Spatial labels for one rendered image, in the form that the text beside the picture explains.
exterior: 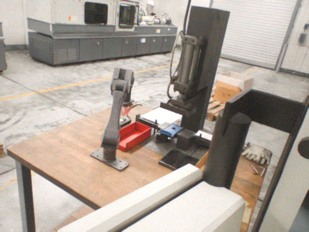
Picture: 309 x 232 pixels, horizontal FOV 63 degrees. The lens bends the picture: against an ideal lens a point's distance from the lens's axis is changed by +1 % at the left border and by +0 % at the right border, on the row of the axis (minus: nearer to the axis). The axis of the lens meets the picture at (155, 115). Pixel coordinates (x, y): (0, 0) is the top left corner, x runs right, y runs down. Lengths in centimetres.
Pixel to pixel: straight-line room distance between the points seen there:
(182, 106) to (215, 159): 108
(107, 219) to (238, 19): 1067
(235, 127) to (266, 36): 1029
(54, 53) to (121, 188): 535
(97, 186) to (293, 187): 90
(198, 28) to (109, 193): 90
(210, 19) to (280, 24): 915
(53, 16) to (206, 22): 508
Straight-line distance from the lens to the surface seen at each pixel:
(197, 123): 163
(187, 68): 131
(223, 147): 26
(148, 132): 148
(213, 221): 24
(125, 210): 23
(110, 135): 120
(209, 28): 134
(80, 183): 114
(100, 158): 127
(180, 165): 128
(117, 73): 128
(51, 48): 626
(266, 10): 1057
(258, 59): 1061
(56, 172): 121
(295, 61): 1047
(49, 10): 619
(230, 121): 25
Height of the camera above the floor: 162
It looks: 24 degrees down
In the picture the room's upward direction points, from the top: 8 degrees clockwise
